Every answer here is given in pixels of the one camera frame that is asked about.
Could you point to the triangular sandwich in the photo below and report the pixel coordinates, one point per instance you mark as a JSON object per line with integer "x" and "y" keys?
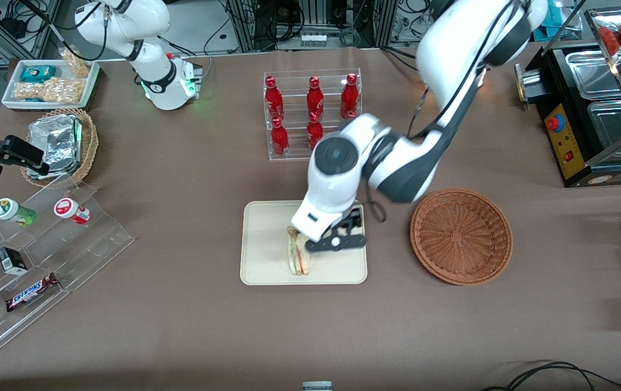
{"x": 298, "y": 262}

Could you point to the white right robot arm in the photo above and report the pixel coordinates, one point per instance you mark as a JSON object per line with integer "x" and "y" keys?
{"x": 126, "y": 21}

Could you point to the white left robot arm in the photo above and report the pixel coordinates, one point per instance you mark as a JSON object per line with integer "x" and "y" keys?
{"x": 451, "y": 49}

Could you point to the white snack tray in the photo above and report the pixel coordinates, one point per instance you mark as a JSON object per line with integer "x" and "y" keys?
{"x": 9, "y": 98}

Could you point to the light wicker basket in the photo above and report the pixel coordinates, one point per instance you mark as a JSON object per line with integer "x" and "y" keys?
{"x": 89, "y": 144}

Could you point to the cream rectangular serving tray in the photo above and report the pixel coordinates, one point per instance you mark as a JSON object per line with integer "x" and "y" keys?
{"x": 267, "y": 244}

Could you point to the round brown wicker basket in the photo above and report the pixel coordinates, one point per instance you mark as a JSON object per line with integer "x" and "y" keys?
{"x": 460, "y": 236}

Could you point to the aluminium foil container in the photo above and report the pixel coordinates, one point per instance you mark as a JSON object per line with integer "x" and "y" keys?
{"x": 58, "y": 144}

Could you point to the green yogurt drink bottle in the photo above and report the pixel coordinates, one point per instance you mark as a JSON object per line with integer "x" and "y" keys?
{"x": 12, "y": 210}

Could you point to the red yogurt drink bottle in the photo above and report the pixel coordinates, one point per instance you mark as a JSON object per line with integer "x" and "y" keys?
{"x": 71, "y": 210}

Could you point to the clear bag of crackers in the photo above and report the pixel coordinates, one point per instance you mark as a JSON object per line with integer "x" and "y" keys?
{"x": 50, "y": 91}

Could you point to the teal snack packet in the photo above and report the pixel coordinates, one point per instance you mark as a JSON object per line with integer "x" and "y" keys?
{"x": 38, "y": 73}

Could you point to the clear acrylic stepped stand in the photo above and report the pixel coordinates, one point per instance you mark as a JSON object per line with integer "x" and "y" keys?
{"x": 71, "y": 255}

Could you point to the small black carton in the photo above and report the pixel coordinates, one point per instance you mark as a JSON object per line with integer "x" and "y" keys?
{"x": 12, "y": 260}

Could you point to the clear acrylic bottle rack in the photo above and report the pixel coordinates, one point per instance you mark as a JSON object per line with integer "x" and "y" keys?
{"x": 294, "y": 155}

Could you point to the clear bag of peanuts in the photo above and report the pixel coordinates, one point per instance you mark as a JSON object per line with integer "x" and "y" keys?
{"x": 76, "y": 62}

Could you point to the red cola bottle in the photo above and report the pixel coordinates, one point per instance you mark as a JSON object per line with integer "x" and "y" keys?
{"x": 315, "y": 98}
{"x": 273, "y": 100}
{"x": 280, "y": 138}
{"x": 349, "y": 96}
{"x": 350, "y": 115}
{"x": 313, "y": 130}

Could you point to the Snickers chocolate bar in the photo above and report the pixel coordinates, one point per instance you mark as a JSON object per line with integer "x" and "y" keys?
{"x": 32, "y": 291}

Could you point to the grey device at table edge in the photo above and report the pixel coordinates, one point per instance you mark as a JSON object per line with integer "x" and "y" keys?
{"x": 317, "y": 386}

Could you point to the white power strip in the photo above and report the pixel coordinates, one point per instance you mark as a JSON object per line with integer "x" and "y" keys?
{"x": 313, "y": 39}

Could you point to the black food warmer machine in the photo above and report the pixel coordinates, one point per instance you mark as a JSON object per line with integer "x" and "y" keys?
{"x": 565, "y": 146}

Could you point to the silver cylinder knob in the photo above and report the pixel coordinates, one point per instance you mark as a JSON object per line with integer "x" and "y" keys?
{"x": 528, "y": 84}

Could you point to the stainless steel pan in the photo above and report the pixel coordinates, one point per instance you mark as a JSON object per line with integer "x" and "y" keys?
{"x": 593, "y": 70}

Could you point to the teal plastic bag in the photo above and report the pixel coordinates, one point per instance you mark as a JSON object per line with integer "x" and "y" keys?
{"x": 559, "y": 13}

